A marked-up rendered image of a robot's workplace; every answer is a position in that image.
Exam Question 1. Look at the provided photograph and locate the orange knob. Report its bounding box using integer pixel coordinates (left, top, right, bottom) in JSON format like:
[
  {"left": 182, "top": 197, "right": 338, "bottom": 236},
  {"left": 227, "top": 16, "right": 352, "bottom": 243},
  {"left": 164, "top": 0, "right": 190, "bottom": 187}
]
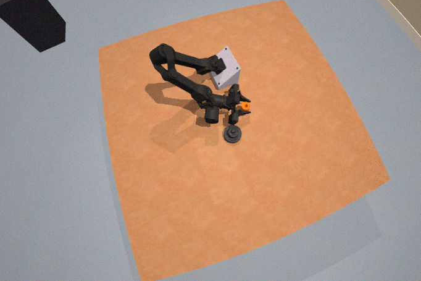
[{"left": 241, "top": 102, "right": 250, "bottom": 111}]

